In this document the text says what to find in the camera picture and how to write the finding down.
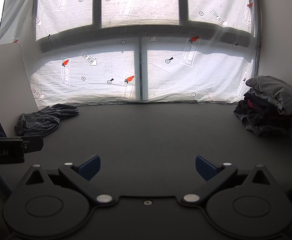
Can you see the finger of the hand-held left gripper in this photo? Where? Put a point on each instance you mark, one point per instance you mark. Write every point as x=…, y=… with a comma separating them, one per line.
x=33, y=143

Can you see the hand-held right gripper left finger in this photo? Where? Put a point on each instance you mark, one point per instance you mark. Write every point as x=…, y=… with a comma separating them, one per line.
x=91, y=167

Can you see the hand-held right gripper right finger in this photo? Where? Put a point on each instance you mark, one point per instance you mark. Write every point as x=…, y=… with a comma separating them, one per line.
x=204, y=167

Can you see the blue plaid shirt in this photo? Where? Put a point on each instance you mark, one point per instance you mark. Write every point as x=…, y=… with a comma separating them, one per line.
x=41, y=123

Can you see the stack of folded clothes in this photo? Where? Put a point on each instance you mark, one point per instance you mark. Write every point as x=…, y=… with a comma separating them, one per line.
x=268, y=110

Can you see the white board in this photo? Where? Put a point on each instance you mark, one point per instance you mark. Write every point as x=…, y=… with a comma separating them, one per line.
x=3, y=85

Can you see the white printed window curtain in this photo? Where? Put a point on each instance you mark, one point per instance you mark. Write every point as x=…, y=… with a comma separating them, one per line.
x=161, y=75

